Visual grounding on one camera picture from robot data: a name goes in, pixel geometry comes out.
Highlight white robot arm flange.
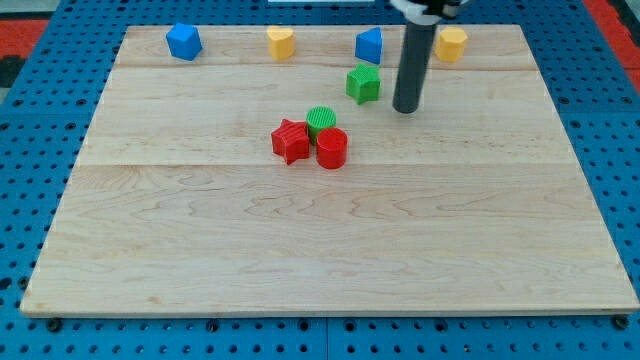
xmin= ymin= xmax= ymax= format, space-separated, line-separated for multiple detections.
xmin=390 ymin=0 xmax=474 ymax=26

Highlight red cylinder block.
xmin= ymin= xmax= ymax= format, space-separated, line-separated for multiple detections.
xmin=316 ymin=127 xmax=348 ymax=169

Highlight red star block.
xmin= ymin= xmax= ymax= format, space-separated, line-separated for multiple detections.
xmin=271 ymin=119 xmax=310 ymax=165

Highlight green cylinder block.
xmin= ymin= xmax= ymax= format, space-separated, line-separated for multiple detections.
xmin=306 ymin=106 xmax=337 ymax=145

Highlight green star block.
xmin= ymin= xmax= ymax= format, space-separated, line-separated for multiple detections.
xmin=345 ymin=63 xmax=381 ymax=105

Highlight light wooden board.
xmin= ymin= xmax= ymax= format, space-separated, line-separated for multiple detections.
xmin=21 ymin=25 xmax=639 ymax=318

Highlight yellow heart block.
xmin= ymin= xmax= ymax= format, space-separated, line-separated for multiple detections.
xmin=266 ymin=26 xmax=296 ymax=60

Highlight blue triangle block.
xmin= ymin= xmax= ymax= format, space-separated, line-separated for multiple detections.
xmin=354 ymin=27 xmax=383 ymax=65

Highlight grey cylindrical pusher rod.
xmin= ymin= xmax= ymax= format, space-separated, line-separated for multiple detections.
xmin=393 ymin=22 xmax=436 ymax=114

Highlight yellow hexagon block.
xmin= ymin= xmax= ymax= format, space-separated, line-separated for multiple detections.
xmin=435 ymin=27 xmax=468 ymax=63

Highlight blue pentagon block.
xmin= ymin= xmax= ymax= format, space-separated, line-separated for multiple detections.
xmin=166 ymin=23 xmax=202 ymax=61

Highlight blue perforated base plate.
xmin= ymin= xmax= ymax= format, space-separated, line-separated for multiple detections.
xmin=1 ymin=0 xmax=639 ymax=359

